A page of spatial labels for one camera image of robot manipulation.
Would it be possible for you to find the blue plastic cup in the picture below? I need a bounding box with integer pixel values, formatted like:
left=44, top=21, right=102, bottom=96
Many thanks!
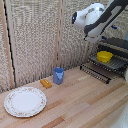
left=53, top=67, right=65, bottom=85

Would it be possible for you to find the ridged metal drain tray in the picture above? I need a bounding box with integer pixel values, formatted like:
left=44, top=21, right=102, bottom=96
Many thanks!
left=89, top=51, right=128, bottom=73

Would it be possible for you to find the white plate with patterned rim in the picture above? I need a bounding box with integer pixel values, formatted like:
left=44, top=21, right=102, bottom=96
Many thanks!
left=3, top=86, right=48, bottom=118

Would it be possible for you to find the wooden screen post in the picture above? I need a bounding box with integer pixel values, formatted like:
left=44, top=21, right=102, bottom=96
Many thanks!
left=0, top=0, right=16, bottom=90
left=54, top=0, right=66, bottom=72

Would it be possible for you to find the orange rectangular block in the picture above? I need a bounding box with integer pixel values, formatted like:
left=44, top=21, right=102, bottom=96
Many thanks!
left=39, top=78, right=53, bottom=89

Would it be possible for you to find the black wire dish rack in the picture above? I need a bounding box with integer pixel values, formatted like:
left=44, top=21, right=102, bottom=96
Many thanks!
left=79, top=37, right=128, bottom=85

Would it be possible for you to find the yellow plastic bowl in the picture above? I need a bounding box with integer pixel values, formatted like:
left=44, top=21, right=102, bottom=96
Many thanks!
left=96, top=50, right=114, bottom=64

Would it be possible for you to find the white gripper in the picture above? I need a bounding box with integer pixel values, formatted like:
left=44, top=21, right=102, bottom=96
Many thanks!
left=84, top=32, right=102, bottom=44

